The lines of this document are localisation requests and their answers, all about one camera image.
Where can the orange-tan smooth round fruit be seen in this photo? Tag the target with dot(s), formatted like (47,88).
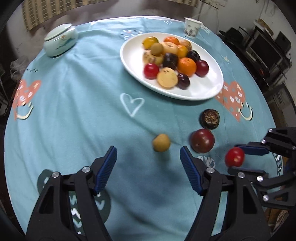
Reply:
(186,43)

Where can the pale green lidded jar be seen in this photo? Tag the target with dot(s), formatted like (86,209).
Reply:
(60,40)

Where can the tan round fruit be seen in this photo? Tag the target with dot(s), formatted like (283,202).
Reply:
(148,57)

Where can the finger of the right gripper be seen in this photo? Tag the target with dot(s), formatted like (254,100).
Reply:
(248,172)
(255,150)

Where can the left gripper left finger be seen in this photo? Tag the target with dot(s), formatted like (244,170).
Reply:
(52,218)

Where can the orange tangerine on plate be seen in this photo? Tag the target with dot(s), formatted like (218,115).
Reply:
(186,66)

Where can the yellow-orange tomato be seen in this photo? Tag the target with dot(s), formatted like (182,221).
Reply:
(182,51)

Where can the pale cream round fruit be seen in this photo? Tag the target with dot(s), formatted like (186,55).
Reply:
(167,78)

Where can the large tan dimpled fruit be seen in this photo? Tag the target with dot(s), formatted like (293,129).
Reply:
(169,47)

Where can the black electronics shelf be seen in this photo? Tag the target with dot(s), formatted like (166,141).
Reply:
(260,54)

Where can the dark brown water chestnut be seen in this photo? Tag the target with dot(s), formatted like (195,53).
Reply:
(209,119)

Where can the red cherry tomato on plate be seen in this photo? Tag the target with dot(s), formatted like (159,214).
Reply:
(151,71)

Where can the small tan fruit behind tomato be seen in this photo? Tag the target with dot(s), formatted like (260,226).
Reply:
(161,143)

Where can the large orange tangerine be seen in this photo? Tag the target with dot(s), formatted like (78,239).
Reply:
(172,39)

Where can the yellow-green tomato on plate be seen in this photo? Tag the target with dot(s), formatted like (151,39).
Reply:
(149,41)

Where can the white oval plate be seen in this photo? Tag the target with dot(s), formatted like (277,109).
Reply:
(200,88)

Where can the large dark red plum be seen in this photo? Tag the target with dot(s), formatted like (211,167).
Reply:
(202,141)

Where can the small tan longan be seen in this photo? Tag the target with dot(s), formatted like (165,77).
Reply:
(156,49)

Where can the checkered curtain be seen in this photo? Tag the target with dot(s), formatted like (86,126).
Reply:
(52,13)

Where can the bright red cherry tomato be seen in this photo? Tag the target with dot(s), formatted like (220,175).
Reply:
(234,157)

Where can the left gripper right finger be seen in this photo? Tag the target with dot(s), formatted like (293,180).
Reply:
(230,208)

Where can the dark red plum on plate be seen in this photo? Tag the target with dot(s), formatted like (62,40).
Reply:
(202,68)

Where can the white paper cup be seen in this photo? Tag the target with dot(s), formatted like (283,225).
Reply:
(192,27)

